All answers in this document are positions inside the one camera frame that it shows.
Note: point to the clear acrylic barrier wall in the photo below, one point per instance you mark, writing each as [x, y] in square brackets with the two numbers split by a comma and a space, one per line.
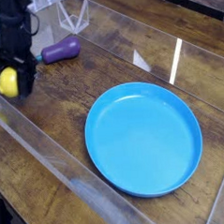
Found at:
[45, 172]

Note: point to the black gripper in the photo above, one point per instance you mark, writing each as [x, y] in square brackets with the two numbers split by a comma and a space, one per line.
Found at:
[15, 42]

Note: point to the purple toy eggplant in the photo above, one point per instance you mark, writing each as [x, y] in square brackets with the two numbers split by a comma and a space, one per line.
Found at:
[67, 48]

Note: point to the blue round tray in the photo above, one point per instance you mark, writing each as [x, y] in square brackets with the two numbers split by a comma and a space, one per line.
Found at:
[143, 138]

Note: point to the yellow lemon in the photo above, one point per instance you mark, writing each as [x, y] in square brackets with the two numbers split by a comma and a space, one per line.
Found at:
[8, 82]

